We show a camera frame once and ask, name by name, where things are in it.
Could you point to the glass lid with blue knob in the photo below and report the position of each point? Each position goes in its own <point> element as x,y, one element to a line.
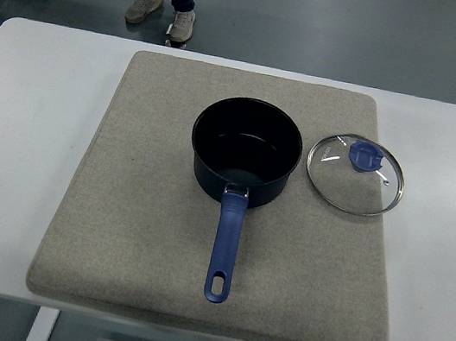
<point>364,156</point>

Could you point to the beige fabric mat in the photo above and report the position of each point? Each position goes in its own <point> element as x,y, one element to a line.
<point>138,208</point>

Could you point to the white table leg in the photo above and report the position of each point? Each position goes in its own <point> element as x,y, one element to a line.
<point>41,329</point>

